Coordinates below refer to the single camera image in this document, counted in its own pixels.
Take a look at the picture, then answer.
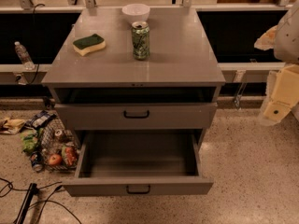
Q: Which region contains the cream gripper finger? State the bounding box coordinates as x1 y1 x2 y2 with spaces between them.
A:
254 25 277 50
258 64 299 126

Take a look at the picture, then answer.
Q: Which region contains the green soda can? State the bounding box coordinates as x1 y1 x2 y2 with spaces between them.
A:
131 21 150 60

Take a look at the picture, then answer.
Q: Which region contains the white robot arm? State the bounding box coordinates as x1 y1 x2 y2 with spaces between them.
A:
254 1 299 126

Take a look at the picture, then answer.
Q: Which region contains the grey drawer cabinet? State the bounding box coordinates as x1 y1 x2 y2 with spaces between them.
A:
41 7 226 198

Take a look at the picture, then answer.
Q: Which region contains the open grey lower drawer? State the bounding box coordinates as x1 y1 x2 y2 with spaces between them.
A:
64 130 213 197

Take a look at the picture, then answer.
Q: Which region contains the tan can in basket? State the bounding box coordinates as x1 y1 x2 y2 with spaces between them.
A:
54 130 65 143

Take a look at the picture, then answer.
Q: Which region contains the blue soda can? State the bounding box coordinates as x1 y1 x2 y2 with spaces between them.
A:
30 151 44 172

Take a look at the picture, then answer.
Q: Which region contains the white bowl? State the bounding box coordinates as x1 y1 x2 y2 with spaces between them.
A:
121 4 150 24

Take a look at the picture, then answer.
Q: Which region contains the green yellow sponge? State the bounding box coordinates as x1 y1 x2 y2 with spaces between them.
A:
73 34 106 56

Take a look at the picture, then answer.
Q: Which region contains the red green snack bag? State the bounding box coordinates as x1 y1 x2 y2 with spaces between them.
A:
62 146 78 166

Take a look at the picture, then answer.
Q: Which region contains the red apple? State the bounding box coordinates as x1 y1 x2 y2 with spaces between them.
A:
48 154 63 166

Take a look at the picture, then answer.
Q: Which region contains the blue chip bag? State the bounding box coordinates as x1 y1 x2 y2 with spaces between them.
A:
25 110 56 129

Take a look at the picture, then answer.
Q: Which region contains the clear plastic water bottle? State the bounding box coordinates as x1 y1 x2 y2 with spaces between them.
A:
14 41 35 70

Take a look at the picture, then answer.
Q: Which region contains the green chip bag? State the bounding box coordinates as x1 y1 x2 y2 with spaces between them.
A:
21 129 43 155

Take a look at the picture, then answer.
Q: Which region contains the black stand base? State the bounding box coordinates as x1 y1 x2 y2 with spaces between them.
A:
13 183 38 224

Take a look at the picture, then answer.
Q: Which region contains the wire basket on floor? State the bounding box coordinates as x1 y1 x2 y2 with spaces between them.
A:
40 119 79 172

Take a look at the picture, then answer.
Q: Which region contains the black cable on floor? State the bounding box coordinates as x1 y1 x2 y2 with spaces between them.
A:
0 176 82 224

